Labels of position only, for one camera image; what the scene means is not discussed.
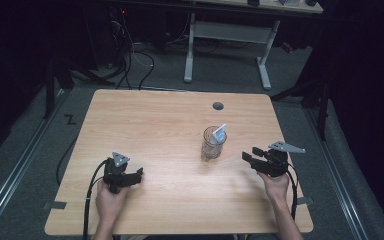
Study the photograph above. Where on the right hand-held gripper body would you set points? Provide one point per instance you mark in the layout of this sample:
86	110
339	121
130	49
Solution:
276	161

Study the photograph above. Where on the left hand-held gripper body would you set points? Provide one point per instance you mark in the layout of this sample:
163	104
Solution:
115	171

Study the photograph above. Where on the clear glass cup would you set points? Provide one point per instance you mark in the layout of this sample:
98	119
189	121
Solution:
212	148

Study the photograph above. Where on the white toothpaste tube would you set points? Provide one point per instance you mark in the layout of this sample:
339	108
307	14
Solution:
219	133

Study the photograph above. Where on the person's right hand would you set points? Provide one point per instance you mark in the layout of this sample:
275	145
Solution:
276	186

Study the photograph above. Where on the person's left hand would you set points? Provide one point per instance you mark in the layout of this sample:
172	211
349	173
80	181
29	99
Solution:
108	200

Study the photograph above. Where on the grey tape strip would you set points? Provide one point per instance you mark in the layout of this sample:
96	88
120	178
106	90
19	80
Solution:
55	205
305	200

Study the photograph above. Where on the grey table grommet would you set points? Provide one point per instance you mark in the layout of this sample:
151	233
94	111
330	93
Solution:
218	106

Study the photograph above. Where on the black zigzag floor tape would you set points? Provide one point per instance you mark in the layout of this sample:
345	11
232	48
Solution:
70	119

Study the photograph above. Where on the black metal stand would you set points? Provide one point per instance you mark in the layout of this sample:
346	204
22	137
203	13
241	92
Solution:
322	110
49	90

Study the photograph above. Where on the small red object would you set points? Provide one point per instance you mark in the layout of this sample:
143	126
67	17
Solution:
287	47

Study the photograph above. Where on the white-framed background desk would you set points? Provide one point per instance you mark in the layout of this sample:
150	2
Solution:
228	32

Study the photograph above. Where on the dark computer case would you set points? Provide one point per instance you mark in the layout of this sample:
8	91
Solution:
105	33

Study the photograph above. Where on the metal floor rail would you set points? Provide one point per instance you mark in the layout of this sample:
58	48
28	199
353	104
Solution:
16	168
338	180

